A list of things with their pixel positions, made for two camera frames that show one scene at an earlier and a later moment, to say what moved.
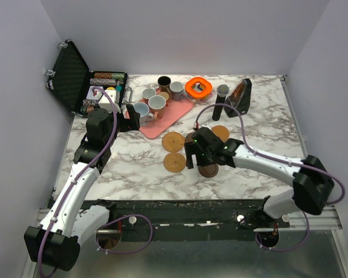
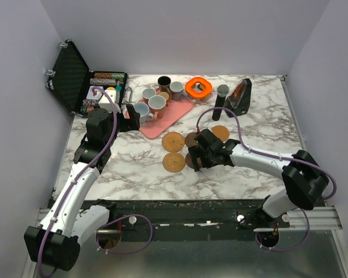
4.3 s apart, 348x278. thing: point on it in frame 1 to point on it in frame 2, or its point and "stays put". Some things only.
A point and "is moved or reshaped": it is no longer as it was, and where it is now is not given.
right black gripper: x=193 y=149 stays put
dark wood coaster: x=209 y=171 is moved or reshaped
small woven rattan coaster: x=174 y=162 stays put
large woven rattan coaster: x=173 y=142 stays put
